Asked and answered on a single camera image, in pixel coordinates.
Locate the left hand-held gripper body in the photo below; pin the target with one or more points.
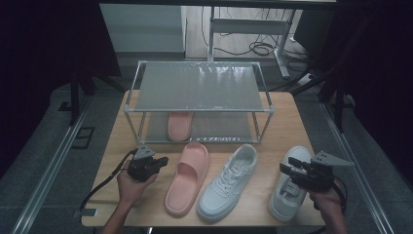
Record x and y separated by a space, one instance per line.
142 167

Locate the white sneaker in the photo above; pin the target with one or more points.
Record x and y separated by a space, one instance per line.
220 198
285 204

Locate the white power strip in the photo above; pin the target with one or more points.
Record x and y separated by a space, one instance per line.
306 79

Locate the pink slipper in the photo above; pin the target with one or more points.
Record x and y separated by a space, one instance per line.
179 126
186 182

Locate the person's left hand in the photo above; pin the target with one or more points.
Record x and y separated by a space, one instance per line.
133 191

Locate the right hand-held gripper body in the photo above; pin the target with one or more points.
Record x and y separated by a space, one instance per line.
318 177

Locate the black stand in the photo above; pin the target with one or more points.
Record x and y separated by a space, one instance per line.
75 97
339 97

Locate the silver metal shoe rack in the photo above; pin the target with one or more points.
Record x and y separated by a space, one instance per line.
198 86

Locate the person's right hand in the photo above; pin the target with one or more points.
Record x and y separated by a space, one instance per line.
326 201

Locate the white desk frame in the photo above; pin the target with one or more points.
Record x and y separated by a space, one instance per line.
250 26

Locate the metal floor rail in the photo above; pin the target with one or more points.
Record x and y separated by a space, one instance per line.
48 178
357 178

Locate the grey cabinet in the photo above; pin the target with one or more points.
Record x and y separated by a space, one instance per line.
142 27

